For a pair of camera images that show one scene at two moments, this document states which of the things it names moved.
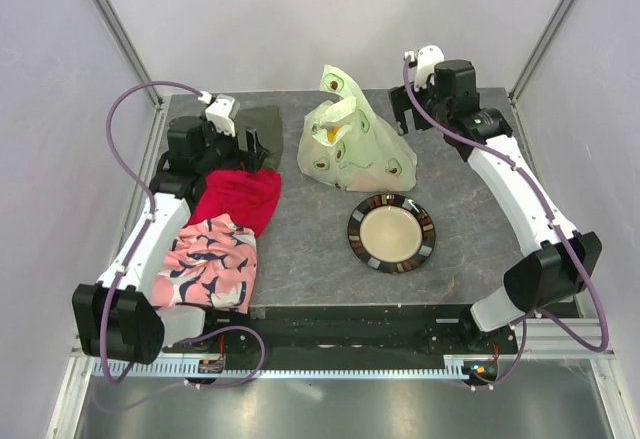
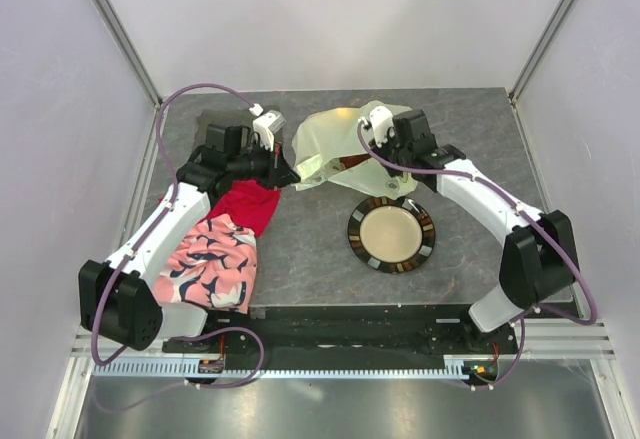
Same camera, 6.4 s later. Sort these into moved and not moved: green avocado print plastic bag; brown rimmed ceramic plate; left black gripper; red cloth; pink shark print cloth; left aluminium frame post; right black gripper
Moved: green avocado print plastic bag; right black gripper; left black gripper
Not moved: brown rimmed ceramic plate; red cloth; pink shark print cloth; left aluminium frame post
